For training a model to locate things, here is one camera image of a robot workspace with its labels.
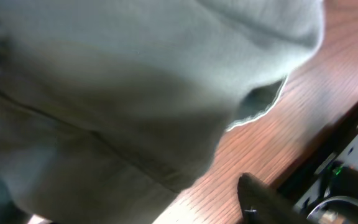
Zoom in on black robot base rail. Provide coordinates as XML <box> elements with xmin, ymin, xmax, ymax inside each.
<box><xmin>272</xmin><ymin>102</ymin><xmax>358</xmax><ymax>223</ymax></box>

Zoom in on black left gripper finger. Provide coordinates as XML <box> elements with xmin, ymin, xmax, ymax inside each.
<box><xmin>237</xmin><ymin>173</ymin><xmax>311</xmax><ymax>224</ymax></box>

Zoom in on khaki green shorts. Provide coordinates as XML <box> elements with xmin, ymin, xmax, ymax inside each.
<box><xmin>0</xmin><ymin>0</ymin><xmax>324</xmax><ymax>223</ymax></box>

